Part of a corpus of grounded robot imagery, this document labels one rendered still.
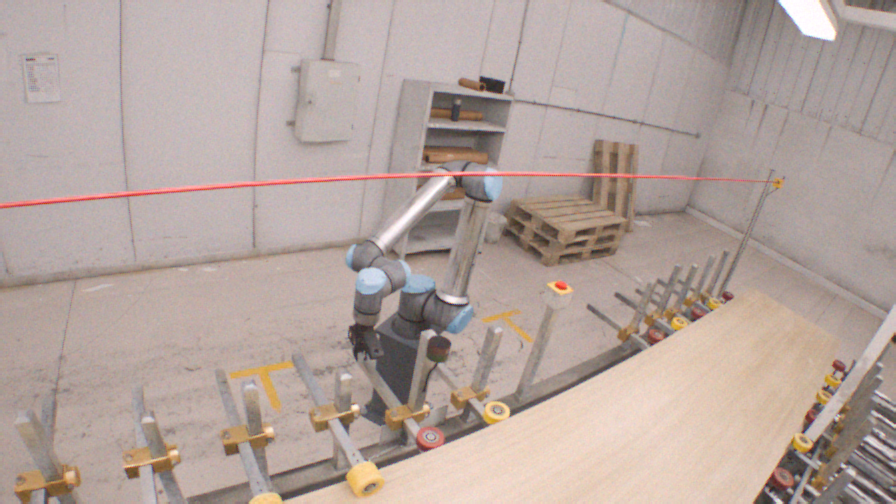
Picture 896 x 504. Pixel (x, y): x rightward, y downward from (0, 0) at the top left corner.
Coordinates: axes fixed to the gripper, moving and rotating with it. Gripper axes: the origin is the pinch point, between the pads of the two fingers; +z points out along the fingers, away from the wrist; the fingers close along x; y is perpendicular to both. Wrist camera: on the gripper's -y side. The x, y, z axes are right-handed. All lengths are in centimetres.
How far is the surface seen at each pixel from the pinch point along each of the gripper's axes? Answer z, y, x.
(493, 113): -46, 217, -221
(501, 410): -9, -42, -27
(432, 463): -9, -50, 4
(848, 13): -162, -61, -135
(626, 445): -9, -75, -54
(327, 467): 11.9, -27.6, 25.0
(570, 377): 12, -28, -85
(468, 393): -4.1, -27.8, -24.9
